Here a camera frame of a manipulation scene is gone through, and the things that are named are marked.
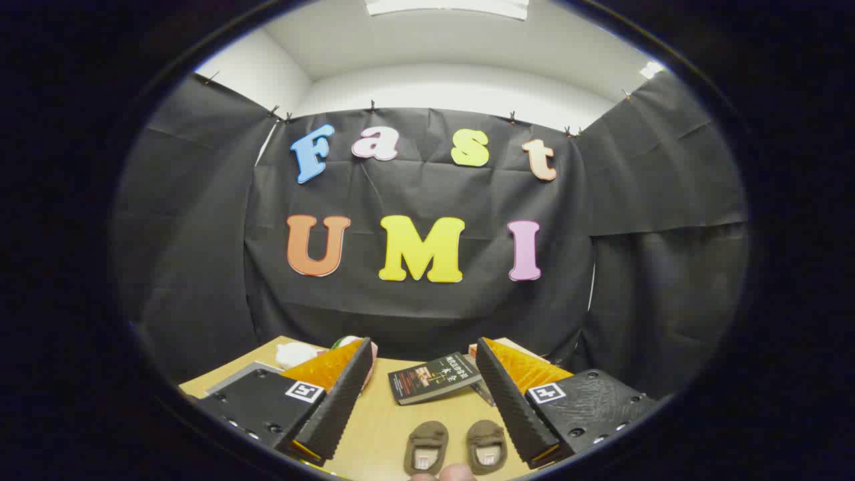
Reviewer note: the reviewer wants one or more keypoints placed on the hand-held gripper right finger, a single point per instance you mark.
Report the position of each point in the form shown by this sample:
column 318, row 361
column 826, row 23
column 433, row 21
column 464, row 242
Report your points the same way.
column 511, row 407

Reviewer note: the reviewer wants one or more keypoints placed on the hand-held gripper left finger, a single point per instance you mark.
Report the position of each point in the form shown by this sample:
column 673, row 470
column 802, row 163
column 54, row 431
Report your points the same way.
column 337, row 407

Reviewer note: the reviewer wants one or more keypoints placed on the brown fuzzy shoe with bow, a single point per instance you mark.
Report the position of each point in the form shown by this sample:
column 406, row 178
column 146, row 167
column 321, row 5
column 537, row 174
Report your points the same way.
column 426, row 437
column 486, row 435

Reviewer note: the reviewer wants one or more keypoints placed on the beige fabric storage box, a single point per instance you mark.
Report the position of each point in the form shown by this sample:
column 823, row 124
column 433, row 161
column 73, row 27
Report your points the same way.
column 240, row 376

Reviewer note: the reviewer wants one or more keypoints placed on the blue book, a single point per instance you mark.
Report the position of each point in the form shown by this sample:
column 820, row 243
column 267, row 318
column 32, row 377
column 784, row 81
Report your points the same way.
column 482, row 391

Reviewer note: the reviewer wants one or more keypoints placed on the beige book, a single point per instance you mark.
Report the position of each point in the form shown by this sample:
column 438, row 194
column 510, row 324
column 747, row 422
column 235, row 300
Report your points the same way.
column 518, row 343

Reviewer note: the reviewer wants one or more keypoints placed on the watermelon slice plush toy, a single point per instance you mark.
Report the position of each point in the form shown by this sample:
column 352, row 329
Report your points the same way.
column 344, row 342

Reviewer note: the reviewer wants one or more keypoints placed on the white plush toy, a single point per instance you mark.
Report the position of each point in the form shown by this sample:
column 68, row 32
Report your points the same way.
column 297, row 354

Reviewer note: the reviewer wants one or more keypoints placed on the black hardcover book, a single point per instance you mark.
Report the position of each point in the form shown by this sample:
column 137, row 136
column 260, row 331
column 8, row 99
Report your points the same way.
column 431, row 379

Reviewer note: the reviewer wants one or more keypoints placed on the small ceiling light panel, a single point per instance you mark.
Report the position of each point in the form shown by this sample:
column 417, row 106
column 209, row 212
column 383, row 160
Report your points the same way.
column 651, row 69

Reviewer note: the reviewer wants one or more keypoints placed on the large ceiling light panel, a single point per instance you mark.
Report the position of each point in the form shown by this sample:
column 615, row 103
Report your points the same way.
column 447, row 7

